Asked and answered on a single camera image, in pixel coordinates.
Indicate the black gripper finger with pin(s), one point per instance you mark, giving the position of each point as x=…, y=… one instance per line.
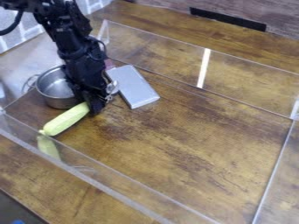
x=78, y=92
x=97, y=101

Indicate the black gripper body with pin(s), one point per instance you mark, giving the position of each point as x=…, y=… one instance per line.
x=85, y=68

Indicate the small steel pot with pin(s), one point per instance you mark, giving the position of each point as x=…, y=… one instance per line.
x=53, y=87

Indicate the spoon with yellow handle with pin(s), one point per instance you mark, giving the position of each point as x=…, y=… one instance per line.
x=63, y=121

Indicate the toy cleaver knife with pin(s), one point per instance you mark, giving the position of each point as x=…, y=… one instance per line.
x=130, y=84

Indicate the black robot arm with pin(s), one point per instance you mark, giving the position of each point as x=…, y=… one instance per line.
x=61, y=18

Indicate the clear acrylic table barrier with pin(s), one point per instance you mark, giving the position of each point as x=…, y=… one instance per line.
x=209, y=155

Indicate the black wall strip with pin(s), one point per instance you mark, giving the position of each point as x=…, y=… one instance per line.
x=229, y=19

